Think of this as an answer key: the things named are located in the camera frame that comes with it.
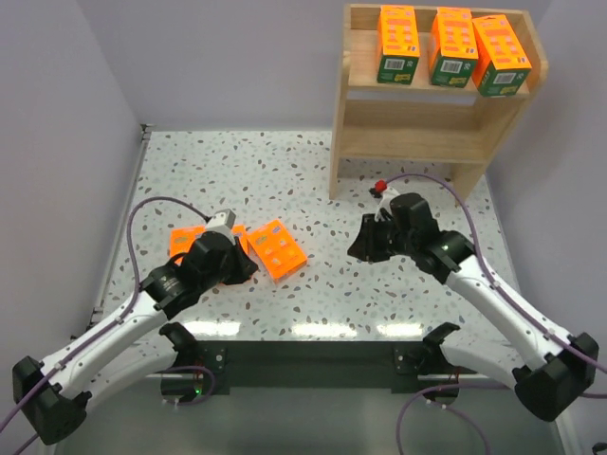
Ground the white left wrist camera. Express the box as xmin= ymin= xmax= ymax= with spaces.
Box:
xmin=205 ymin=209 xmax=236 ymax=239

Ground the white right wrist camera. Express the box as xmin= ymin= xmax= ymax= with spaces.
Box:
xmin=369 ymin=179 xmax=400 ymax=222

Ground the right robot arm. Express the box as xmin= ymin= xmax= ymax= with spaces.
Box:
xmin=347 ymin=188 xmax=599 ymax=422

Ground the wooden shelf unit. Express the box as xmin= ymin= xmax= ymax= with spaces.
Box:
xmin=329 ymin=4 xmax=549 ymax=198

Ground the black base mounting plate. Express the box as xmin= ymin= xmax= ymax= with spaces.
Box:
xmin=173 ymin=340 xmax=469 ymax=395

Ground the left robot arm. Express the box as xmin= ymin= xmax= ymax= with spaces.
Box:
xmin=11 ymin=231 xmax=258 ymax=446

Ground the orange sponge box narrow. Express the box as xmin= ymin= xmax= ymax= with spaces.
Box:
xmin=377 ymin=5 xmax=421 ymax=85
xmin=428 ymin=7 xmax=479 ymax=88

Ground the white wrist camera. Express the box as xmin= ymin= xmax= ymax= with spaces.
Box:
xmin=205 ymin=209 xmax=236 ymax=239
xmin=369 ymin=179 xmax=400 ymax=222

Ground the orange sponge box wide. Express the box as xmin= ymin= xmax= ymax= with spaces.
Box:
xmin=248 ymin=219 xmax=307 ymax=282
xmin=169 ymin=225 xmax=249 ymax=265

